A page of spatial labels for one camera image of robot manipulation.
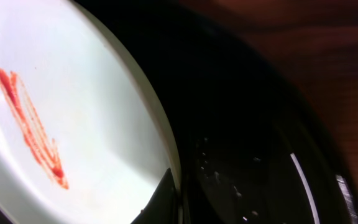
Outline light blue plate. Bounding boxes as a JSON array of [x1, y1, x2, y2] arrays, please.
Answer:
[[0, 1, 181, 223]]

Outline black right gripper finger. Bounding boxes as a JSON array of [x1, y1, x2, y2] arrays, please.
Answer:
[[131, 168, 178, 224]]

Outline black round tray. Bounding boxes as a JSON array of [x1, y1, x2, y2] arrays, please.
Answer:
[[80, 1, 358, 223]]

